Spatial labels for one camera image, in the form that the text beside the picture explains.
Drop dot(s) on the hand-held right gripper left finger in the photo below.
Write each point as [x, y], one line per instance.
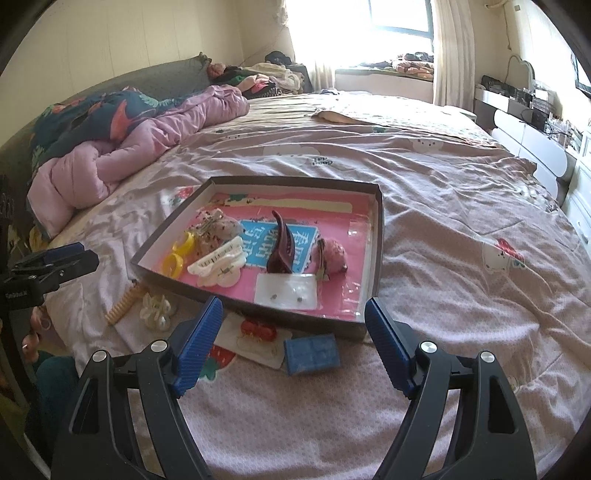
[198, 341]

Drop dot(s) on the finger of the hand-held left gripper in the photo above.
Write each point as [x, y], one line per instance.
[69, 272]
[60, 254]

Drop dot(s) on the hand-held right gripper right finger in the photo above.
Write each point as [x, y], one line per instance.
[388, 346]

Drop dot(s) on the white claw hair clip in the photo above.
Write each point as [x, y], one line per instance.
[212, 265]

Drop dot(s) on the earring card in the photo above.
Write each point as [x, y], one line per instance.
[286, 295]

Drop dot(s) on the pink fabric hair clip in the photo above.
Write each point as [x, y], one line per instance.
[332, 256]

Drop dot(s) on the floral fabric bow hair clip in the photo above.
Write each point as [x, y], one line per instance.
[221, 230]

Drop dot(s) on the dark red claw hair clip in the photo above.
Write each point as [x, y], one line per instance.
[279, 254]

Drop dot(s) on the dark shallow box pink lining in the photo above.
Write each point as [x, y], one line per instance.
[300, 219]

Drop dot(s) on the person's left hand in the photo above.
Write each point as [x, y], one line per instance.
[34, 330]

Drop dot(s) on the small white flower hair clip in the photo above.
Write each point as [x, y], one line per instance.
[157, 314]

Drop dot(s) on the red hair clip on card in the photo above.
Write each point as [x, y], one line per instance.
[258, 330]

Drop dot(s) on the small blue box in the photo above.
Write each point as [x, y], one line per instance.
[311, 355]

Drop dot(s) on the person's teal pants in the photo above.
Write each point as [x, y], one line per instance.
[57, 392]

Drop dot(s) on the pink and floral quilt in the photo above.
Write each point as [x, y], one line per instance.
[138, 134]

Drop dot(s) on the grey headboard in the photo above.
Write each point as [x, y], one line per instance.
[115, 78]

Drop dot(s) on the beige cloth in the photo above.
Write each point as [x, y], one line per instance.
[337, 115]

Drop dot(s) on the white drawer cabinet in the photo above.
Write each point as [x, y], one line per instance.
[579, 198]

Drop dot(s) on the white rounded bench panel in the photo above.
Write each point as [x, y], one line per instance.
[531, 143]

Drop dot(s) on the window seat with clothes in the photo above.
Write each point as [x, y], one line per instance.
[383, 78]

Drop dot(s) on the pile of clothes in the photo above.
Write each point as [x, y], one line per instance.
[268, 74]

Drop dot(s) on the dresser with small clutter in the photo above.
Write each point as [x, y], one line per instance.
[531, 106]

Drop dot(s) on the white curtain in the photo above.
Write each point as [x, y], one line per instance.
[455, 55]

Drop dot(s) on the white vanity mirror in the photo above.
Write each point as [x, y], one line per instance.
[521, 71]

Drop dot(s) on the window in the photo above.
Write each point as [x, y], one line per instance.
[360, 32]

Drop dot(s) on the white air conditioner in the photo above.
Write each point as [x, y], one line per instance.
[505, 5]

